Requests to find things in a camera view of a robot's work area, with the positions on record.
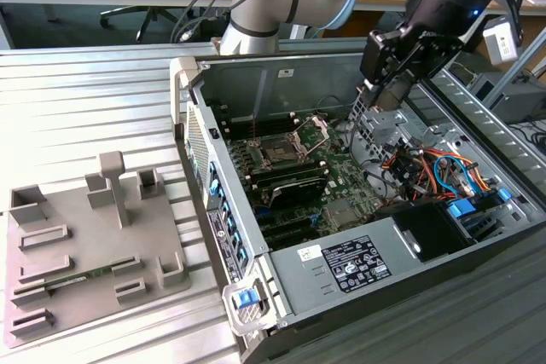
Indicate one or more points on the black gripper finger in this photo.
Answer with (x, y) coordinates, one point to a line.
(443, 61)
(379, 55)

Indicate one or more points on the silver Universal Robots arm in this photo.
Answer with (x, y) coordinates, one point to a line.
(260, 1)

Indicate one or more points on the CPU socket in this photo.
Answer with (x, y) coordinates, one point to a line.
(277, 153)

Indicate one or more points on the black RAM slot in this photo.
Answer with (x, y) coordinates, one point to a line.
(294, 177)
(283, 170)

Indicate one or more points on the metal disk bay cage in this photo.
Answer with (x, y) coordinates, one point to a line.
(371, 134)

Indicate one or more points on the grey desktop computer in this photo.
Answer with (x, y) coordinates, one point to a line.
(520, 99)

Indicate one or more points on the open grey PC case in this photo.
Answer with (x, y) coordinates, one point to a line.
(294, 74)

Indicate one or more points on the green motherboard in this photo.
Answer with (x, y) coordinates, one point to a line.
(354, 185)

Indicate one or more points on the blue disk carrier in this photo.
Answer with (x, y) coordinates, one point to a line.
(460, 209)

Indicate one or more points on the grey chipset heatsink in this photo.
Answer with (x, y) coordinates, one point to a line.
(343, 212)

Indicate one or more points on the grey labelled power supply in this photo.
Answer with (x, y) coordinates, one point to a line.
(290, 279)

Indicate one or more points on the black office chair base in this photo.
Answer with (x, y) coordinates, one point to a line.
(128, 11)

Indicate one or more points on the blue case release latch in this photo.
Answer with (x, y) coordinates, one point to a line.
(245, 299)

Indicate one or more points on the grey plastic parts rack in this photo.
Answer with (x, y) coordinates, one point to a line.
(94, 244)

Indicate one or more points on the green RAM stick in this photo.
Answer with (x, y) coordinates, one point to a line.
(98, 272)

